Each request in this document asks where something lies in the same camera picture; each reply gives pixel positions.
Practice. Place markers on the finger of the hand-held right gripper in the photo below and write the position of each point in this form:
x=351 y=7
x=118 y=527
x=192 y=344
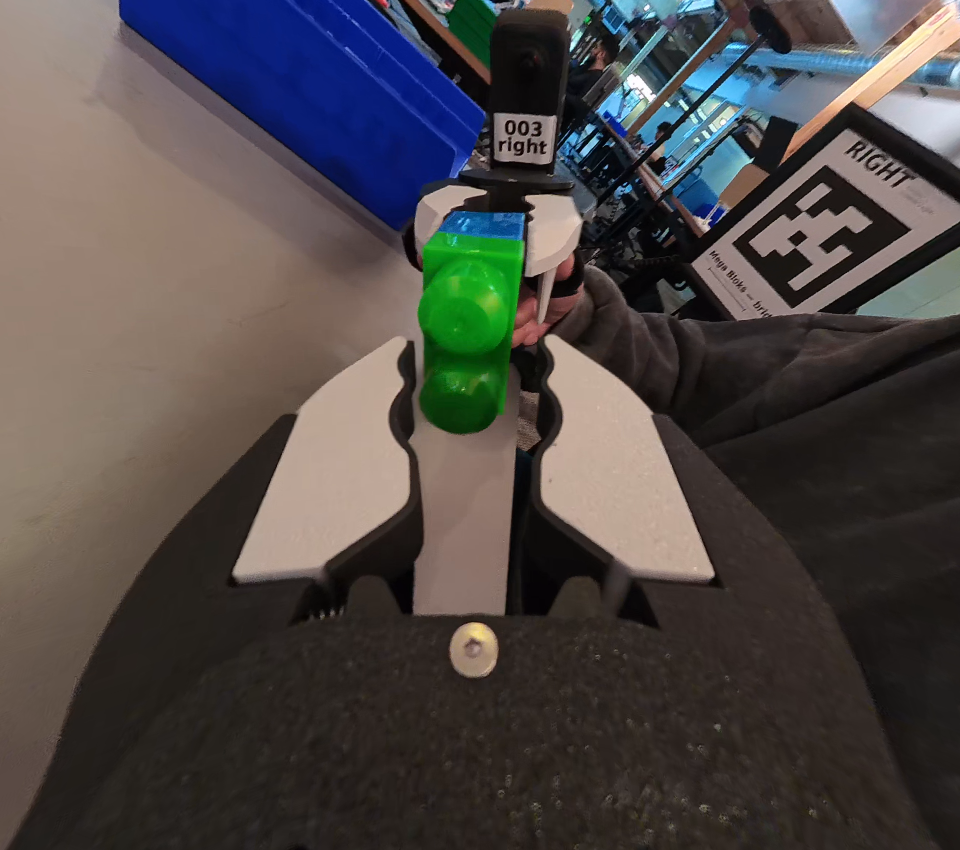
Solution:
x=442 y=202
x=559 y=228

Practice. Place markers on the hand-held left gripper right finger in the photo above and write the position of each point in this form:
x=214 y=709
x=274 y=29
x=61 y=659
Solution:
x=622 y=475

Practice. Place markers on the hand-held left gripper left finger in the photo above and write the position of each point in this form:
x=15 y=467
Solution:
x=330 y=475

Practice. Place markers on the blue tall toy block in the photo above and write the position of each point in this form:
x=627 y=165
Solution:
x=484 y=226

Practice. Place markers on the green two-stud toy block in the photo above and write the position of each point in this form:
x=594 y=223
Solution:
x=465 y=310

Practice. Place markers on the blue plastic bin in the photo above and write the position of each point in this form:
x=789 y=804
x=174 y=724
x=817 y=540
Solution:
x=262 y=40

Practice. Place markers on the person's right forearm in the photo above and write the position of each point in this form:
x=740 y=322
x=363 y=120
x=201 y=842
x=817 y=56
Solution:
x=712 y=370

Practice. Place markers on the grey desk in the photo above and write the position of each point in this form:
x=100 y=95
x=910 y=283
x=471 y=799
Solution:
x=112 y=340

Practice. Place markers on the person's right hand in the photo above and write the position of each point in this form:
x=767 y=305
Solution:
x=566 y=310

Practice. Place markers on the green plastic bin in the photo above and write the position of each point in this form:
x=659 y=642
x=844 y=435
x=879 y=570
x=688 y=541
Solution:
x=472 y=22

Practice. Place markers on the long wooden table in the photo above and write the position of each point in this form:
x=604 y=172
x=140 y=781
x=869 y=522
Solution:
x=420 y=3

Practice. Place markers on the printed tag board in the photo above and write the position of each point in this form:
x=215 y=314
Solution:
x=825 y=228

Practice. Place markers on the silver air duct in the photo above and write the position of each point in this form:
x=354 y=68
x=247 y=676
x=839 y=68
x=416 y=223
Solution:
x=862 y=63

